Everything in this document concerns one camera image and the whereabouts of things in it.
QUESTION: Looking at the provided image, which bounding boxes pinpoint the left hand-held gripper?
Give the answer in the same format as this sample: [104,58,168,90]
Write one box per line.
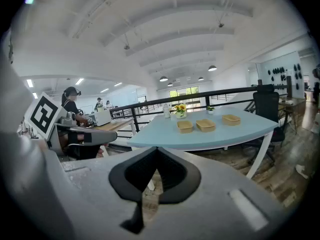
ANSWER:
[24,91,118,160]

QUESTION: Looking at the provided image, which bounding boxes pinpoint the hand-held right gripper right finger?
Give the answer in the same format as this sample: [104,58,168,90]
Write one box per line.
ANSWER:
[144,146,288,240]

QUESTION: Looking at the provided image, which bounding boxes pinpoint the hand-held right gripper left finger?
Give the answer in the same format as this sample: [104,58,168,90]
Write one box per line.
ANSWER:
[61,146,158,240]

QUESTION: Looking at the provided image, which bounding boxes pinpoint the yellow tray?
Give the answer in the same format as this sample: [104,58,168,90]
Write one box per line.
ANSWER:
[176,120,194,134]
[221,114,242,127]
[195,118,217,133]

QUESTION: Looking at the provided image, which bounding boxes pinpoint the white box appliance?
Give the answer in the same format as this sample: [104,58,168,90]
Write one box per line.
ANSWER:
[88,108,113,127]

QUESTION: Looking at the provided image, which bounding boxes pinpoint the wooden desk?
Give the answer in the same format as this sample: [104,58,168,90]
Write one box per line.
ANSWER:
[89,117,136,135]

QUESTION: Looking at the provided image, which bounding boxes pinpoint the sunflowers in white pot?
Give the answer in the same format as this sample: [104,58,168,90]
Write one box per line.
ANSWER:
[173,103,188,120]

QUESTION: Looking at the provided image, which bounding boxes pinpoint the large glass window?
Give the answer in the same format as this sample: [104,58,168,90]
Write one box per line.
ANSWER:
[169,86,200,112]

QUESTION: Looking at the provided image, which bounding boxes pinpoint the black metal railing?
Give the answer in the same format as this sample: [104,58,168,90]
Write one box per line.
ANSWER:
[109,75,293,139]

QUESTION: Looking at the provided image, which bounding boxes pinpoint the black office chair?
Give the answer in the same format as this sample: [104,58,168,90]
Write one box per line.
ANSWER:
[246,83,287,165]

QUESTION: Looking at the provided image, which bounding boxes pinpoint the dark wooden table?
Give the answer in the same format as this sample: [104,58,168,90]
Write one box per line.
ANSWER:
[278,97,307,135]

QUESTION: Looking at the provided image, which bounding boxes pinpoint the group of black wall items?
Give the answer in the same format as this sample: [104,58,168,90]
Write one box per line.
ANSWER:
[267,63,303,91]

